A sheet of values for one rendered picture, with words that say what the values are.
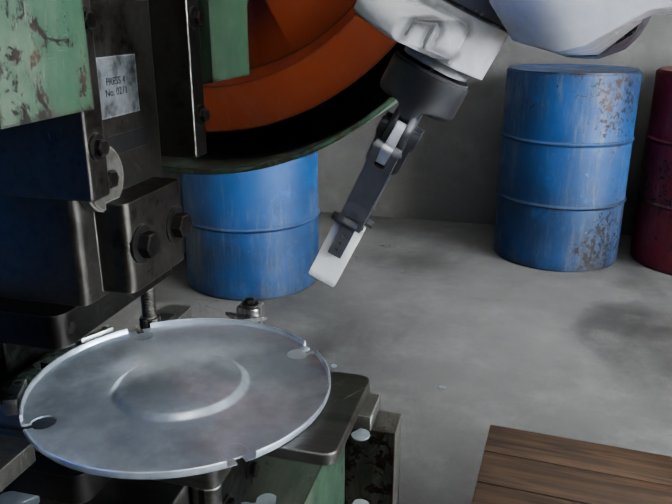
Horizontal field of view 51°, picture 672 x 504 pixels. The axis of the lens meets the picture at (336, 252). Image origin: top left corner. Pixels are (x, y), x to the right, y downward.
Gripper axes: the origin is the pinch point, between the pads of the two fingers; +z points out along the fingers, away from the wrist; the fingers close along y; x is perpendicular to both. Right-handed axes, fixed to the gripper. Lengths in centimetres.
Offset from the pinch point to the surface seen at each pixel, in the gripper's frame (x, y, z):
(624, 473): -62, 48, 31
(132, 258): 14.5, -14.0, 3.8
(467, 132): -19, 320, 37
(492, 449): -41, 50, 41
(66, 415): 13.9, -17.0, 19.7
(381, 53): 7.4, 23.0, -16.1
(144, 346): 13.5, -2.8, 19.6
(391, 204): -2, 321, 93
